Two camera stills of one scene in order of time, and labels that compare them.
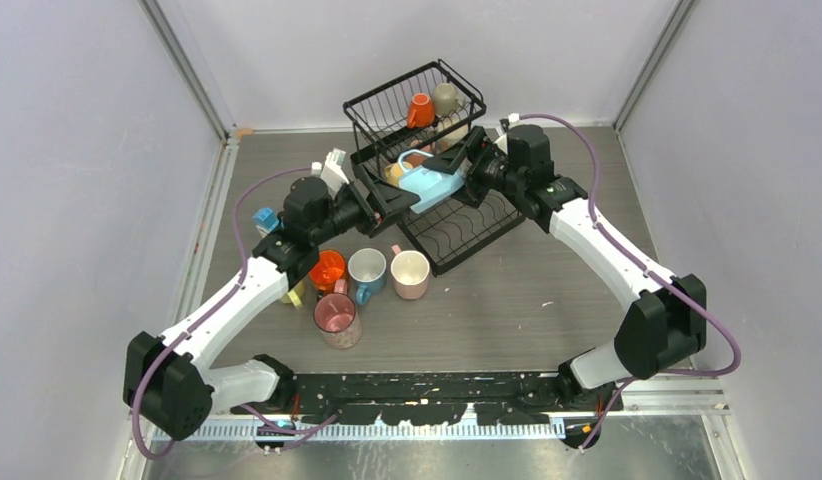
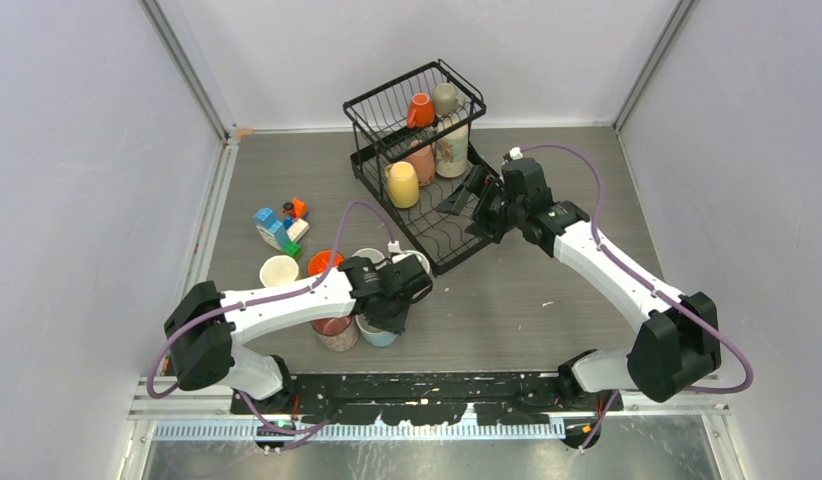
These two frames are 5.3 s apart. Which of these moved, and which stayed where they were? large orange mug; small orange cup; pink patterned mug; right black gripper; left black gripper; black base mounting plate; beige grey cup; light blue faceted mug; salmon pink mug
Moved: light blue faceted mug; left black gripper; right black gripper
Stayed: salmon pink mug; pink patterned mug; beige grey cup; large orange mug; black base mounting plate; small orange cup
